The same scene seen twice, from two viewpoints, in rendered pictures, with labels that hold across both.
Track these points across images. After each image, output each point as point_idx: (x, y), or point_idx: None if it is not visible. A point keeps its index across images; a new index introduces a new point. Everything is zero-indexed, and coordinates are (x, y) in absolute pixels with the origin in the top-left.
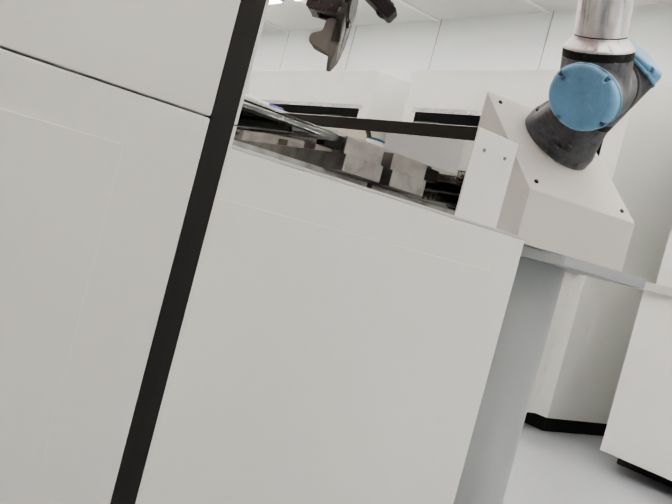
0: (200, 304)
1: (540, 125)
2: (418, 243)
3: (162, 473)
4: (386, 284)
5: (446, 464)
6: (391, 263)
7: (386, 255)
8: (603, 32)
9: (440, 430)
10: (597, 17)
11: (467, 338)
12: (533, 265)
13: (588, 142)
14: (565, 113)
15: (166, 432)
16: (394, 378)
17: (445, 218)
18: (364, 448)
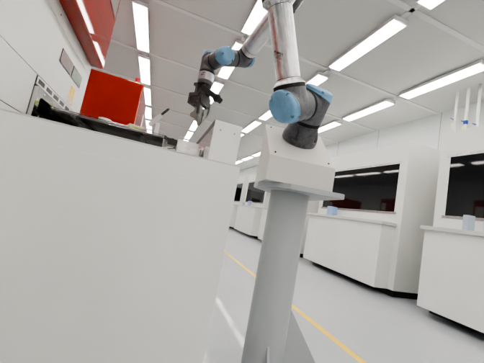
0: (29, 191)
1: (285, 132)
2: (167, 166)
3: (9, 274)
4: (148, 186)
5: (204, 283)
6: (149, 176)
7: (145, 171)
8: (284, 75)
9: (196, 263)
10: (279, 69)
11: (207, 215)
12: (286, 193)
13: (306, 134)
14: (276, 116)
15: (11, 253)
16: (159, 233)
17: (184, 155)
18: (143, 270)
